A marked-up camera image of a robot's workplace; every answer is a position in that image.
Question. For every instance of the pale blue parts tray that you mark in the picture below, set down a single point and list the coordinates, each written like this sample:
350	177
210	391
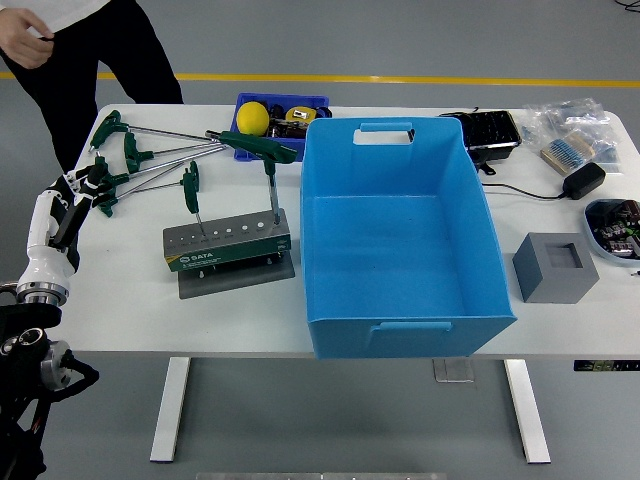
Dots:
592	235

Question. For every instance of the person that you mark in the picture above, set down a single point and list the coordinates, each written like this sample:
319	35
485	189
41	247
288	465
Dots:
75	75

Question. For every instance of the grey green hex key stand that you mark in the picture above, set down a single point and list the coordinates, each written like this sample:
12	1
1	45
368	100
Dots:
225	255

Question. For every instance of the black table control panel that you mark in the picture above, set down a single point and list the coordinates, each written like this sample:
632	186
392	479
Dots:
607	365

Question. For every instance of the white table leg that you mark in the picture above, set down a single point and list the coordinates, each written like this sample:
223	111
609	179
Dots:
170	410
527	410

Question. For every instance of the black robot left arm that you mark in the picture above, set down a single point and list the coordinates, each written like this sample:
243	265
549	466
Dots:
25	360

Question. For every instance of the metal floor plate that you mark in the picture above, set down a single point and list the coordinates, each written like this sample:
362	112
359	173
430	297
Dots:
454	371

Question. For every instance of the person's right hand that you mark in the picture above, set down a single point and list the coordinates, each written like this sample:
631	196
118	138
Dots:
25	45

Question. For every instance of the grey cube block with recess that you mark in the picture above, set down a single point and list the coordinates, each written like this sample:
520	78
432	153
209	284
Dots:
555	285

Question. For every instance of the taped resistor strip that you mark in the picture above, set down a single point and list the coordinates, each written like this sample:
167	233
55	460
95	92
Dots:
565	150

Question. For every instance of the black power adapter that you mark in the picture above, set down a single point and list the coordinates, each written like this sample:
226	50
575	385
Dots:
585	180

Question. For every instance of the dark brown tool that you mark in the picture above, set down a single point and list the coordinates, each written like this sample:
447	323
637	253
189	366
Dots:
287	131

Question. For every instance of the small blue plastic bin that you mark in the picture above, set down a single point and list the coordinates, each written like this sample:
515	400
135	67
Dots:
240	155

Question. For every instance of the clear plastic parts bag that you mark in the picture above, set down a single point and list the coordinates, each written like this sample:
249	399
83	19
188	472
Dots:
565	112
607	150

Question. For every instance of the dark electronic components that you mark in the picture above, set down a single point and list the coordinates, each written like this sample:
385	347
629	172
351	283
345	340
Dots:
620	225

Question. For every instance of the large blue folding box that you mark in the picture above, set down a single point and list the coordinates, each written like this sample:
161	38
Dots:
400	240

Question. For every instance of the yellow black tape measure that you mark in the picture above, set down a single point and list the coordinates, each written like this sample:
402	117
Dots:
300	114

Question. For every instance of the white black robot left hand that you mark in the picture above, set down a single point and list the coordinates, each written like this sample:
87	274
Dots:
42	250

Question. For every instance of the black plastic tray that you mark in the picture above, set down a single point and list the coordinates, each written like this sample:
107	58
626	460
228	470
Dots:
490	131

